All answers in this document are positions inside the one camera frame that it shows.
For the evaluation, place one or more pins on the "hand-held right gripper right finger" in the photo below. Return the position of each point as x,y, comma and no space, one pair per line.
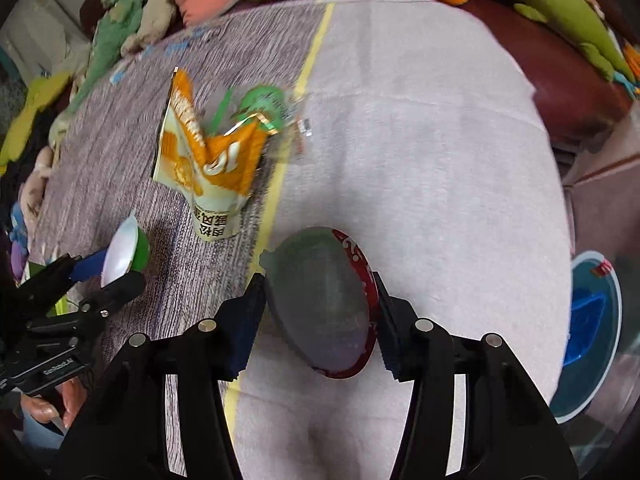
387,332

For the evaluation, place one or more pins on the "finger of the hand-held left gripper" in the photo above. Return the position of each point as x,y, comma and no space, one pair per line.
87,266
117,290

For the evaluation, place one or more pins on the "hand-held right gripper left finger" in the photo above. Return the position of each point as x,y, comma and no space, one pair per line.
245,331

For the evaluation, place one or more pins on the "green and white paper cup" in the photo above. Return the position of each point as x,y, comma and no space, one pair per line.
120,255

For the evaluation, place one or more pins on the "red drink can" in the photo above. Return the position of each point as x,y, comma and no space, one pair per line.
320,305

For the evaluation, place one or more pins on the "light blue plastic bin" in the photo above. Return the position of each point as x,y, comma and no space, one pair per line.
575,395

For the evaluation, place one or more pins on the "clear plastic bottle blue label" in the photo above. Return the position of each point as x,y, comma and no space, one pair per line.
585,325

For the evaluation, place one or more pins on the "person's left hand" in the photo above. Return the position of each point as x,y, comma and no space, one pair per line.
50,407

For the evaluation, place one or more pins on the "blue and purple plush toy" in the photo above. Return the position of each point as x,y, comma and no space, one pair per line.
17,240

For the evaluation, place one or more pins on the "orange snack packet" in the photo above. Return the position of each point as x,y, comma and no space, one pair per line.
220,170

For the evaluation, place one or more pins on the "yellow plush toy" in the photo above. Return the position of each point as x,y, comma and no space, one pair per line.
30,115

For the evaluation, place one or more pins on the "red wrapper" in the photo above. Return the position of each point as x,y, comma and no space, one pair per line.
603,267

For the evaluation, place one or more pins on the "clear plastic wrapper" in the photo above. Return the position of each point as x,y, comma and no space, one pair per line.
260,105

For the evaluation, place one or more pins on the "green dinosaur plush toy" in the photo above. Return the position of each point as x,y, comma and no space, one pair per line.
112,35

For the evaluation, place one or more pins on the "beige plush toy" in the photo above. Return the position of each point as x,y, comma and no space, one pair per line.
150,15

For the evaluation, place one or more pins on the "pink and grey blanket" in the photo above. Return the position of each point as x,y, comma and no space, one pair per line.
605,160

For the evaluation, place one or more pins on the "dark red leather sofa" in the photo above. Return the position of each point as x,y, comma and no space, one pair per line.
575,105

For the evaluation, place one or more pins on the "green frog plush toy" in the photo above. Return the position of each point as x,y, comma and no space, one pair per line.
560,5

